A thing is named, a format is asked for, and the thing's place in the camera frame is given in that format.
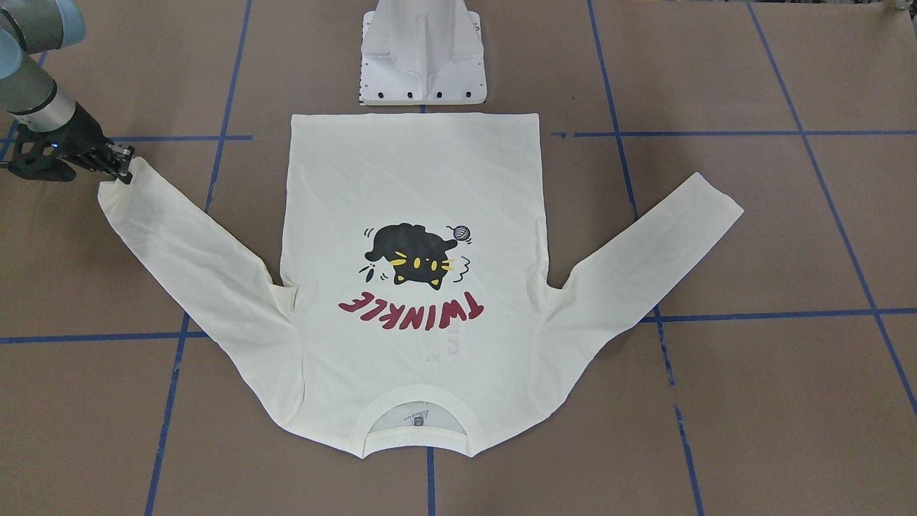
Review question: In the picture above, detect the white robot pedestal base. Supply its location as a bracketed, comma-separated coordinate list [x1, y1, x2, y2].
[358, 1, 488, 107]

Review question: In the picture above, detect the cream long-sleeve cat shirt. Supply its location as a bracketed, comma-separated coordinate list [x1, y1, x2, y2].
[98, 113, 743, 458]

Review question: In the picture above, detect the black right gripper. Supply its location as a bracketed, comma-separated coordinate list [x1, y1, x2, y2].
[4, 104, 135, 185]

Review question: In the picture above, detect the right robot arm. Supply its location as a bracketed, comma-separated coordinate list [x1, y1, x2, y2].
[1, 1, 135, 185]

